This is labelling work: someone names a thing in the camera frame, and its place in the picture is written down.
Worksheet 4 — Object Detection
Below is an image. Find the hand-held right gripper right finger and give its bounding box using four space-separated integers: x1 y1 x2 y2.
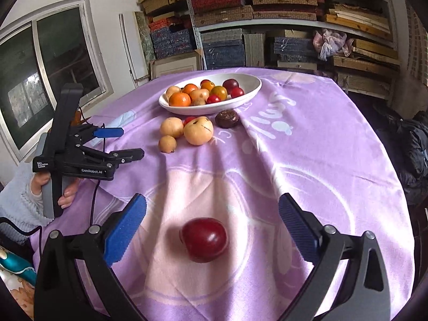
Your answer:
278 192 392 321

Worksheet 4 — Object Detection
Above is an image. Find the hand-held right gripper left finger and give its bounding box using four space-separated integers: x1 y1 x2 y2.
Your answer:
33 192 148 321

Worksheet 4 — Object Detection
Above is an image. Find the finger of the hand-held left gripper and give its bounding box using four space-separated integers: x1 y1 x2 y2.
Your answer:
78 145 145 171
70 124 125 148

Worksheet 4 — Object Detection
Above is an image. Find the large orange tangerine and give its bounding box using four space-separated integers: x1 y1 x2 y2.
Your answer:
168 93 192 107

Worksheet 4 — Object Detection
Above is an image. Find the white oval plate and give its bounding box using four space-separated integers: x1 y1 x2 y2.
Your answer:
158 73 262 116

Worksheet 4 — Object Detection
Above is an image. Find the person's left hand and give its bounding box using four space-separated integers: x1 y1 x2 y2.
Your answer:
30 174 82 209

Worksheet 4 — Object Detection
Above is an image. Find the small yellow pepino melon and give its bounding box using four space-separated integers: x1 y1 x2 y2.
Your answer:
158 135 177 154

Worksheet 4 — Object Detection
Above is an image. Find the purple printed blanket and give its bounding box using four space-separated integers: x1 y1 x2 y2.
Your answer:
30 68 412 321

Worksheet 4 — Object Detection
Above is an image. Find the large yellow pepino melon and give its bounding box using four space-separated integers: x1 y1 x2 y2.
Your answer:
183 116 214 146

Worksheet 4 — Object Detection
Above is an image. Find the white framed window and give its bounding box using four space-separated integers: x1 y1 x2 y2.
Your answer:
0 0 112 166

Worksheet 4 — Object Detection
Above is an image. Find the white panel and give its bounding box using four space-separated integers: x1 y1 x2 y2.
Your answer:
119 13 151 89

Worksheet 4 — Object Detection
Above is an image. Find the large dark passion fruit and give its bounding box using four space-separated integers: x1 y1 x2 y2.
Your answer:
215 110 239 128

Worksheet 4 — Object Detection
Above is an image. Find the green marbled panel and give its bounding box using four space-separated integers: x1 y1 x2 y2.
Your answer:
134 11 157 61

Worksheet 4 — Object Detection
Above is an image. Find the green orange tangerine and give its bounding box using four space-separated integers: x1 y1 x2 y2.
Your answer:
209 86 228 101

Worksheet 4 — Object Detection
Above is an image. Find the teal patterned cloth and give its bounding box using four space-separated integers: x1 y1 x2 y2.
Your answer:
0 246 37 285

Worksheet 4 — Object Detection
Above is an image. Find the stack of blue patterned boxes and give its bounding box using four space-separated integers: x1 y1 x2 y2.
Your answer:
150 27 322 70

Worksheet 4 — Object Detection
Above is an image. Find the dark jacket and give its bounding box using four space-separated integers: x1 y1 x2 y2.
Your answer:
373 102 428 204

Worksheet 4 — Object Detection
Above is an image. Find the white metal shelf rack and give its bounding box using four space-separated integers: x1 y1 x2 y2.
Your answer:
181 0 400 101

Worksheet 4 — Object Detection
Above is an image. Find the shelf of stacked boxes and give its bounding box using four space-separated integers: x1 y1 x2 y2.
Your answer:
137 0 402 96

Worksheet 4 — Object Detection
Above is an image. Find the pink plastic bag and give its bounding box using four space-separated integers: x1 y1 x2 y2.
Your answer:
312 29 354 61

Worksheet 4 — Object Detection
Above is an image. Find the black cable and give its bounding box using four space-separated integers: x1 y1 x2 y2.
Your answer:
0 217 42 238
89 177 102 228

